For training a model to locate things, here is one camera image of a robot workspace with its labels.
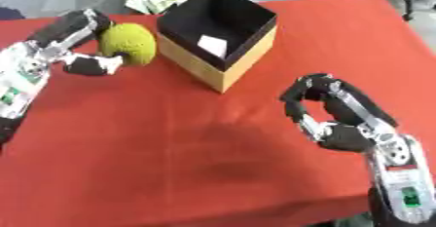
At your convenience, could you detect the tan cardboard box black inside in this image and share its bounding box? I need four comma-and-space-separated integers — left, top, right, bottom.
155, 0, 279, 95

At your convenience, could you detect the white paper slip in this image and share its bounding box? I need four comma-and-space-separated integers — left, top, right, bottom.
196, 34, 229, 58

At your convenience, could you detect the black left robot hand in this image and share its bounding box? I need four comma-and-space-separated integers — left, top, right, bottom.
25, 8, 125, 77

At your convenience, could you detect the green knitted ball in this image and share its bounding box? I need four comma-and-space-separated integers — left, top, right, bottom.
96, 22, 159, 67

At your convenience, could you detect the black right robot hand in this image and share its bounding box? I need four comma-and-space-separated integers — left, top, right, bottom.
279, 72, 401, 154

